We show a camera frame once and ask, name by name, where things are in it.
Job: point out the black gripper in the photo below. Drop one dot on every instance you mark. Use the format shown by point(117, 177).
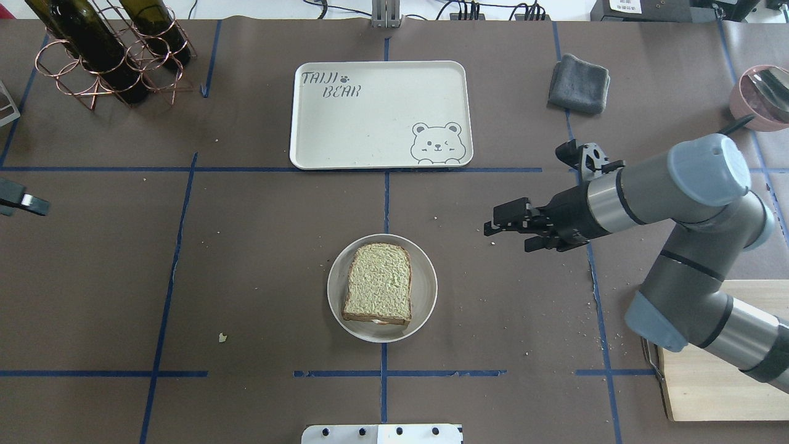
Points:
point(570, 213)

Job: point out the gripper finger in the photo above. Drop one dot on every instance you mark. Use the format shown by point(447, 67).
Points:
point(14, 196)

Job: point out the bread slice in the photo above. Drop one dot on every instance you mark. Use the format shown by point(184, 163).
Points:
point(379, 285)

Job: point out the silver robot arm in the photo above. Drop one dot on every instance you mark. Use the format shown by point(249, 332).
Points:
point(704, 187)

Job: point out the cream bear tray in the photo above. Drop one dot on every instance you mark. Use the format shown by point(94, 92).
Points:
point(380, 114)

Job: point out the white round plate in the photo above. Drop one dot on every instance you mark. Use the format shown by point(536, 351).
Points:
point(424, 291)

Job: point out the grey folded cloth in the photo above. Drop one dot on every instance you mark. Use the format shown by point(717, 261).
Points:
point(579, 85)

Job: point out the dark wine bottle near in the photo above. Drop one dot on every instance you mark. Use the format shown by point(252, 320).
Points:
point(98, 47)

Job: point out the dark wine bottle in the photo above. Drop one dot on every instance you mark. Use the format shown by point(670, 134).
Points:
point(98, 47)
point(164, 37)

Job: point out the dark wine bottle far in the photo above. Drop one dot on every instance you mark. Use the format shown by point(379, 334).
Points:
point(164, 37)

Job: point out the black desktop box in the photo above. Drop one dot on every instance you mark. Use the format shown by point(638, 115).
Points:
point(671, 11)

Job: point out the wooden cutting board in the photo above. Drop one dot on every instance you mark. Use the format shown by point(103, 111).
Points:
point(710, 384)

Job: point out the pink bowl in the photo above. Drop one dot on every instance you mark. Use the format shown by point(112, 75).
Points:
point(743, 101)

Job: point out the metal scoop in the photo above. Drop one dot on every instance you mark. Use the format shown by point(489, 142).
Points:
point(771, 84)

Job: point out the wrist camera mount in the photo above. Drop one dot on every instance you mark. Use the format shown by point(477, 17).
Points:
point(588, 159)

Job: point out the copper wire bottle rack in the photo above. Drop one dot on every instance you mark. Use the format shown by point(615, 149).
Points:
point(127, 50)

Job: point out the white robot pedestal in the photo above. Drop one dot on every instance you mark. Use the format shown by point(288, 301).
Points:
point(433, 432)

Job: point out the aluminium frame post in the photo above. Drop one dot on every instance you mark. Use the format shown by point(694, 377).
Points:
point(386, 14)

